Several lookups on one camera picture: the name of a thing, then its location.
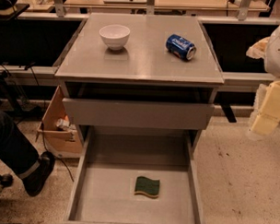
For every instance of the grey top drawer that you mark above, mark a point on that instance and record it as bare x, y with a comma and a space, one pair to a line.
138, 114

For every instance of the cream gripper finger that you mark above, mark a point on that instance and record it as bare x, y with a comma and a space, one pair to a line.
266, 111
257, 50

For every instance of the white ceramic bowl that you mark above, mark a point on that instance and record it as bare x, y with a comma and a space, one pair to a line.
114, 36

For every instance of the open grey middle drawer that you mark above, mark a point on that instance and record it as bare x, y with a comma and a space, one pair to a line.
103, 190

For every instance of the crumpled item in box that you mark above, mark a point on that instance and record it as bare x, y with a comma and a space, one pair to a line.
65, 125

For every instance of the grey drawer cabinet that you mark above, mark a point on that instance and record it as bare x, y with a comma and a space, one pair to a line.
143, 70

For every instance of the green yellow sponge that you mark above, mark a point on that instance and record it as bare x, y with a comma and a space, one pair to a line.
147, 187

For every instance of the cardboard box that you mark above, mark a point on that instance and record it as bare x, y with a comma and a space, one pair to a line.
62, 144

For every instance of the person leg dark trousers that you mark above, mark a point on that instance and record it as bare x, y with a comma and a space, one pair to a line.
15, 150

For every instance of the black shoe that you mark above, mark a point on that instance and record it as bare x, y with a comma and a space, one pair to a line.
35, 181

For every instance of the black office chair wheel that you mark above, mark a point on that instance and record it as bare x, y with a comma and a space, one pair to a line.
6, 180

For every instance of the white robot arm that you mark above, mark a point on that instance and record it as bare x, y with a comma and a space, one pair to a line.
272, 54

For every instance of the blue Pepsi can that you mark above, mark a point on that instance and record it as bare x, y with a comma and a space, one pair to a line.
181, 47

